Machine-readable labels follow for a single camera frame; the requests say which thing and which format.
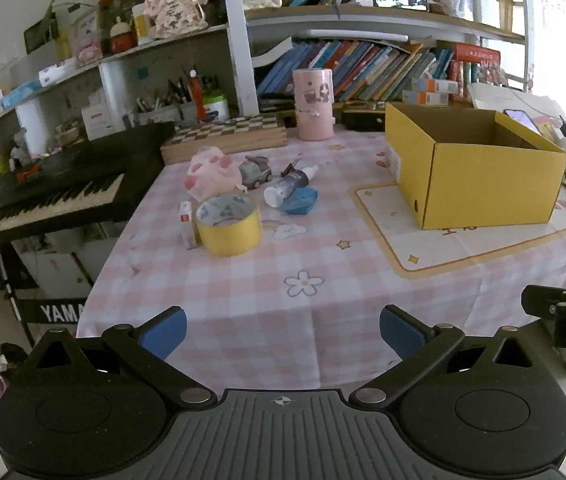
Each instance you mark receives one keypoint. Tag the yellow tape roll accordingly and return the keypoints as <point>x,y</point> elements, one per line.
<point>228,240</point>

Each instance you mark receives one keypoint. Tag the black keyboard stand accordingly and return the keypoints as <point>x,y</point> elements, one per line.
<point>58,312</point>

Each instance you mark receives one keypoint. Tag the yellow cardboard box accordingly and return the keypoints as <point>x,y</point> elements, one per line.
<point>488,185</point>

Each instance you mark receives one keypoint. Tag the dark brown wooden box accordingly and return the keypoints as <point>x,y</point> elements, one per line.
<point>363,116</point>

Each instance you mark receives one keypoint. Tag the pink plush toy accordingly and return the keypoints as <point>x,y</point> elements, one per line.
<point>210,175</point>

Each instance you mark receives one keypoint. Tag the red game box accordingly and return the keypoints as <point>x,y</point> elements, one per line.
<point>475,62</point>

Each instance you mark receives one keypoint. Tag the blue tissue packet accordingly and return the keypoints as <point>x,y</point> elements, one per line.
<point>20,92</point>

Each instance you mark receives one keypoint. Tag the pen holder with pens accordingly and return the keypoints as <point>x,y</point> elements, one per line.
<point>178,105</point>

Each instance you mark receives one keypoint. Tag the black smartphone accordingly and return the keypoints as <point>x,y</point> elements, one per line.
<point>523,121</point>

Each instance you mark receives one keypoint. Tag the orange and white carton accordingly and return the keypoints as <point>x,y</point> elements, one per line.
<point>425,98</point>
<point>435,86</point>

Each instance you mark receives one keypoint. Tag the floral fabric bag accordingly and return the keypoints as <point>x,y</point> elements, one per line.
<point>175,7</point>

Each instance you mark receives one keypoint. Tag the white storage box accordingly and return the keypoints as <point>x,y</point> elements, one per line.
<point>487,12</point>

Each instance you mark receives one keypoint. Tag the white box with red print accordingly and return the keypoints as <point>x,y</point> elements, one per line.
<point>97,122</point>

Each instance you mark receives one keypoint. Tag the white bottle with cap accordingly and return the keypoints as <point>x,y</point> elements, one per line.
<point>288,186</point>

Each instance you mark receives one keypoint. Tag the wooden chessboard box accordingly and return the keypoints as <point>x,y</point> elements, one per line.
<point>223,137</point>

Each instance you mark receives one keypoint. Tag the black electronic keyboard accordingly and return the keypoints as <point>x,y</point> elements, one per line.
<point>63,180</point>

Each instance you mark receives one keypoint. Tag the white wooden bookshelf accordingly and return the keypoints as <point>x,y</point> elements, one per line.
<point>238,35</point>

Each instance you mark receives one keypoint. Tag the white placemat with orange border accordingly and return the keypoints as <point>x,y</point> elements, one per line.
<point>463,250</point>

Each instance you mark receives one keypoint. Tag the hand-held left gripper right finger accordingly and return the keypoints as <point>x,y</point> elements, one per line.
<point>403,332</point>

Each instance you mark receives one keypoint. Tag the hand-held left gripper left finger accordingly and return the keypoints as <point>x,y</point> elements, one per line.
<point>163,332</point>

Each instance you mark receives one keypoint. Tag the pink cylindrical canister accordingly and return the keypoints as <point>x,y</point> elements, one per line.
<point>313,105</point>

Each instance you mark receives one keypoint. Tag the white storage cabinet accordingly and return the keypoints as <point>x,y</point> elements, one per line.
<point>63,260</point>

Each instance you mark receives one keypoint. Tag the small white box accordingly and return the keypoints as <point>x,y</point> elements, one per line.
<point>187,225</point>

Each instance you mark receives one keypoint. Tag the red and white jar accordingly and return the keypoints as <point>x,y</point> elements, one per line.
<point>122,37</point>

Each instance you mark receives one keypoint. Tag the row of leaning books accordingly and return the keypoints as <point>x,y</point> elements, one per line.
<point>363,67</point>

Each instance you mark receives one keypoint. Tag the desktop with pink checked tablecloth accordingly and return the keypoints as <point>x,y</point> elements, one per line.
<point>313,250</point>

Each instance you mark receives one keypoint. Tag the white jar with green lid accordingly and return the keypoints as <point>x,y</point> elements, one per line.
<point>216,109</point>

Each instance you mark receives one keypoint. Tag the grey toy car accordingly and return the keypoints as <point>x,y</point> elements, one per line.
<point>255,172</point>

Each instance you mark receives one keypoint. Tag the small blue object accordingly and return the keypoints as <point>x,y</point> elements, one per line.
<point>300,202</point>

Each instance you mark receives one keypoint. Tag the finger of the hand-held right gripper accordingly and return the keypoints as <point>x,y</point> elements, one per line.
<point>538,300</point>

